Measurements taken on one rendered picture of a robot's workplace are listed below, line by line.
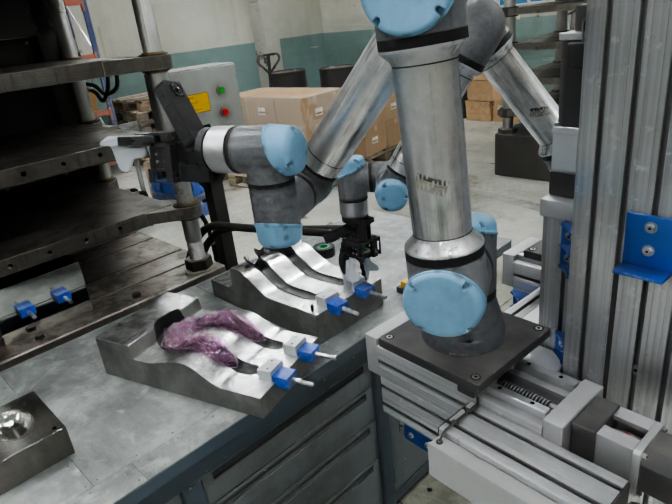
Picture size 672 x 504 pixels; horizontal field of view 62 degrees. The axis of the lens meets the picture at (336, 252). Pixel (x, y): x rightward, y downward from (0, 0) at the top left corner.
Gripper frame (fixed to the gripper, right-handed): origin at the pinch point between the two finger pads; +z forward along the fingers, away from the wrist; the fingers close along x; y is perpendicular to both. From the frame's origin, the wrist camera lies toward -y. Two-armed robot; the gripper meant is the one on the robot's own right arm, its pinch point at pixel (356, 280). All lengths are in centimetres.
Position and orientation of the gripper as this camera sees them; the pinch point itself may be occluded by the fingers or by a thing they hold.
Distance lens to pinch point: 156.1
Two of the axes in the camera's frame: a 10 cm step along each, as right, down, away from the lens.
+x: 7.0, -3.5, 6.2
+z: 1.1, 9.1, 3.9
